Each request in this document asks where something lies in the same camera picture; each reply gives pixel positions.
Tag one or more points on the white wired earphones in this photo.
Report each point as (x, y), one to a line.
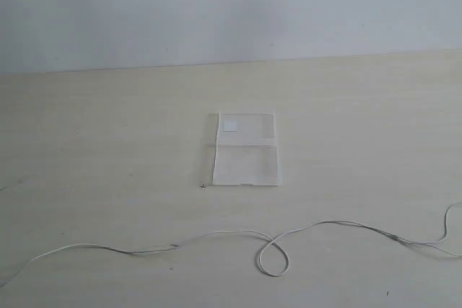
(269, 241)

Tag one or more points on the clear plastic storage case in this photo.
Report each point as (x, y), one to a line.
(241, 149)

